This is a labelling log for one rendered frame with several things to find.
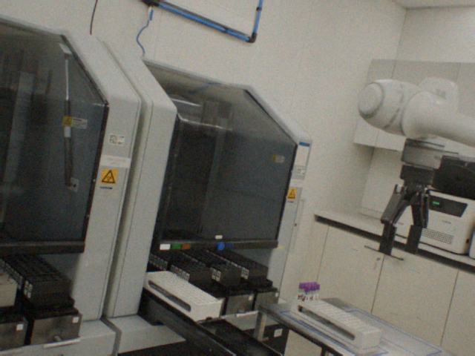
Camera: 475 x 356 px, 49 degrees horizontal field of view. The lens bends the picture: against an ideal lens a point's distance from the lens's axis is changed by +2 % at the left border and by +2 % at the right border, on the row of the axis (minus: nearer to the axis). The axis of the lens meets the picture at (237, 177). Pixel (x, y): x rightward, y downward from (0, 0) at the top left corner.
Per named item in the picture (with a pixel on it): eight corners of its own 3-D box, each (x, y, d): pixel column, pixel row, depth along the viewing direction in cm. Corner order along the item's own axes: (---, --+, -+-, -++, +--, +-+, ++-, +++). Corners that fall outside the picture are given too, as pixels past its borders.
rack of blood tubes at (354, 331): (288, 314, 177) (292, 297, 177) (306, 311, 184) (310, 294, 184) (360, 354, 156) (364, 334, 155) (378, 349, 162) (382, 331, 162)
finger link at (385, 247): (397, 227, 121) (395, 227, 120) (390, 255, 121) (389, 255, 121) (386, 223, 123) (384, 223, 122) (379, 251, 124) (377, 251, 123)
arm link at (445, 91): (417, 142, 132) (386, 135, 123) (433, 81, 130) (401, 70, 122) (457, 149, 123) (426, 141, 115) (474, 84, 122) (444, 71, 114)
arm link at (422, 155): (451, 148, 124) (445, 173, 125) (415, 142, 131) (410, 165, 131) (434, 144, 118) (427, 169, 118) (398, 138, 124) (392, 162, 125)
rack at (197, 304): (141, 290, 177) (144, 272, 176) (165, 288, 184) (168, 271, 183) (194, 325, 155) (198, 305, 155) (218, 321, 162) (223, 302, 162)
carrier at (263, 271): (263, 279, 213) (266, 265, 212) (266, 281, 211) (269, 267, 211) (243, 281, 205) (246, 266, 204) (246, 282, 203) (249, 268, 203)
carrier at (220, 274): (236, 282, 202) (239, 267, 202) (240, 283, 201) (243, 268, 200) (214, 283, 194) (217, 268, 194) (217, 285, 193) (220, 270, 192)
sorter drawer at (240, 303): (126, 256, 236) (130, 238, 235) (151, 256, 245) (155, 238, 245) (232, 320, 184) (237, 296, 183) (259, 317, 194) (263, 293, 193)
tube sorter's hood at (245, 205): (83, 212, 205) (111, 53, 199) (200, 216, 247) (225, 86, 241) (156, 251, 168) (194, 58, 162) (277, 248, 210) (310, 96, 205)
